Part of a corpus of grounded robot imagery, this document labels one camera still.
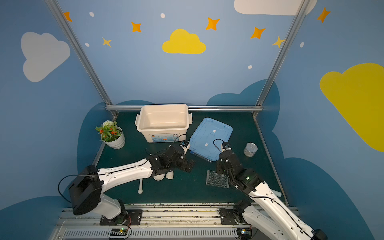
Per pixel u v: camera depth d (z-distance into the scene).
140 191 0.82
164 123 1.15
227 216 0.75
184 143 0.73
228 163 0.54
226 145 0.66
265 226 0.54
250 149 0.96
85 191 0.42
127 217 0.73
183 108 1.05
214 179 0.86
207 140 1.05
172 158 0.62
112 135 0.89
